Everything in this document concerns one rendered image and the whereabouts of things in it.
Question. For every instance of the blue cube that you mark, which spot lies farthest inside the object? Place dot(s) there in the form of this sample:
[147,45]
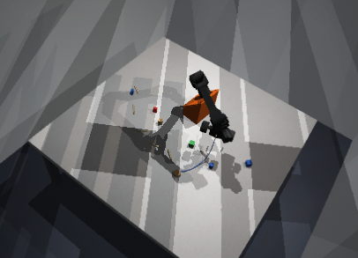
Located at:
[248,163]

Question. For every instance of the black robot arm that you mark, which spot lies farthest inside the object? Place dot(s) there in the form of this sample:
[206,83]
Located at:
[218,119]

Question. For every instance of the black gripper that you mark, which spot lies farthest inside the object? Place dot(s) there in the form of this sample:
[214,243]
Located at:
[205,126]

